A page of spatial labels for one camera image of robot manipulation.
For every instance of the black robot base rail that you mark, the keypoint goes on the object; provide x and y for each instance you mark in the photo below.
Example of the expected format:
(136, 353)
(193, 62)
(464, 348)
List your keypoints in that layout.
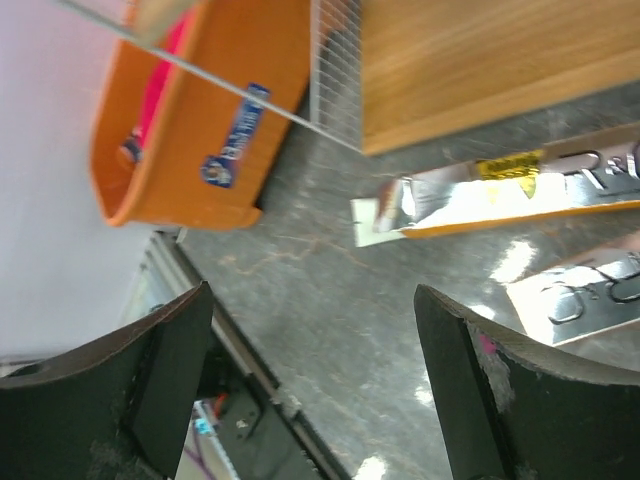
(245, 424)

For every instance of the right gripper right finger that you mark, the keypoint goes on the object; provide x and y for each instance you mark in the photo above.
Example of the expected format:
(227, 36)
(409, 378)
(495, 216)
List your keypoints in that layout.
(510, 407)

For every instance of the white wire wooden shelf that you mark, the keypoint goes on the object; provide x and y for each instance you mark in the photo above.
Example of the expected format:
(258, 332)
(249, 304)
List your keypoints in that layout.
(374, 76)

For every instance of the red folded cloth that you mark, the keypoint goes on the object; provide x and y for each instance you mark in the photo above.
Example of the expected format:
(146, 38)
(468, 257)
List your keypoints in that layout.
(158, 80)

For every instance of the orange silver R&O toothpaste box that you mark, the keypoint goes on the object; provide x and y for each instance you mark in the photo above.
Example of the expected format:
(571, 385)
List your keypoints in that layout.
(597, 292)

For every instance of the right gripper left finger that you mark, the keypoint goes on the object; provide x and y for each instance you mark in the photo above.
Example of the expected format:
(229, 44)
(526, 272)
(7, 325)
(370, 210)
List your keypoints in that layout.
(117, 407)

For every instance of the torn silver R&O toothpaste box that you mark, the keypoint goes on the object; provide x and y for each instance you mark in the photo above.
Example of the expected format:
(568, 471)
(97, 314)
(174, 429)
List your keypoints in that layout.
(589, 173)

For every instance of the orange plastic tub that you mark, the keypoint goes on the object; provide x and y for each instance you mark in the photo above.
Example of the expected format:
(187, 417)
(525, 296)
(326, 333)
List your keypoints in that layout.
(195, 151)

